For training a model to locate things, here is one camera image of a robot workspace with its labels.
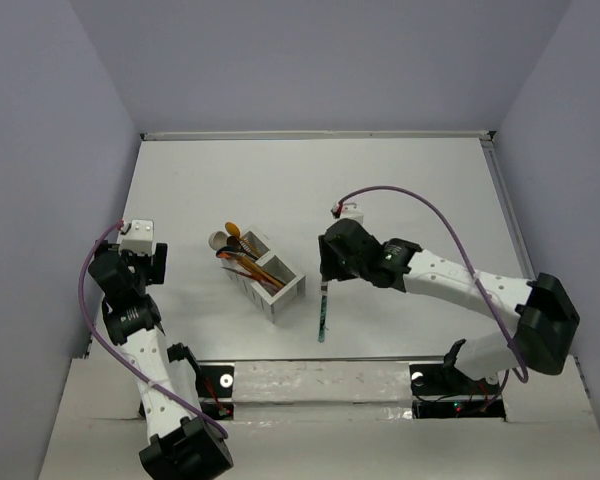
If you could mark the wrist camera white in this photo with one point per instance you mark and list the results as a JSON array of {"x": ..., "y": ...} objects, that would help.
[
  {"x": 137, "y": 237},
  {"x": 347, "y": 210}
]

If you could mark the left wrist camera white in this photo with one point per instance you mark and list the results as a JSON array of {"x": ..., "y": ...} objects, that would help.
[{"x": 137, "y": 237}]

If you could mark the white cardboard front cover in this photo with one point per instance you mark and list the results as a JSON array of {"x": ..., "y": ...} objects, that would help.
[{"x": 549, "y": 432}]

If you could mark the yellow-orange spoon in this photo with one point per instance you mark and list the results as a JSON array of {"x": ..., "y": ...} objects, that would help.
[{"x": 233, "y": 230}]

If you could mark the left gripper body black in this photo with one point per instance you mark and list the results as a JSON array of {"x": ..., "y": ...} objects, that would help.
[{"x": 139, "y": 266}]

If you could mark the dark blue spoon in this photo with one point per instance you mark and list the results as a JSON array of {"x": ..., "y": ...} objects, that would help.
[{"x": 226, "y": 250}]

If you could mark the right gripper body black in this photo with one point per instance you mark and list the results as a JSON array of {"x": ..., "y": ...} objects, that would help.
[{"x": 333, "y": 266}]

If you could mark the beige spoon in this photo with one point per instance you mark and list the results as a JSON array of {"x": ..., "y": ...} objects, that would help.
[{"x": 218, "y": 240}]

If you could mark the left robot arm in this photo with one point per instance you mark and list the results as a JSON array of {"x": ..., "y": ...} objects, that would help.
[{"x": 183, "y": 442}]

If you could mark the red-orange spoon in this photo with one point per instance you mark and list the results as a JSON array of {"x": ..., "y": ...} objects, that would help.
[{"x": 234, "y": 257}]

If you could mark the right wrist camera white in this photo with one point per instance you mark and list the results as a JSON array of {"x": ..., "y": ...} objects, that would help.
[{"x": 347, "y": 210}]

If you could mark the teal patterned handle knife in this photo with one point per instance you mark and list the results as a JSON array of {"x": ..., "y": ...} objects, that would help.
[{"x": 323, "y": 310}]

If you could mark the red-orange knife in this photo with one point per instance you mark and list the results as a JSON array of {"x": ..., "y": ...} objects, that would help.
[{"x": 244, "y": 274}]

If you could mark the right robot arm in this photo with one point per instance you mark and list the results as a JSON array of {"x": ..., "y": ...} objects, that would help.
[{"x": 537, "y": 319}]

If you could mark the brown spoon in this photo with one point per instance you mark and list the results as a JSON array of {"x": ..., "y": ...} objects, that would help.
[{"x": 235, "y": 244}]

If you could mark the white utensil caddy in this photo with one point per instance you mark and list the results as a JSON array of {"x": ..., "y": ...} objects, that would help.
[{"x": 271, "y": 301}]

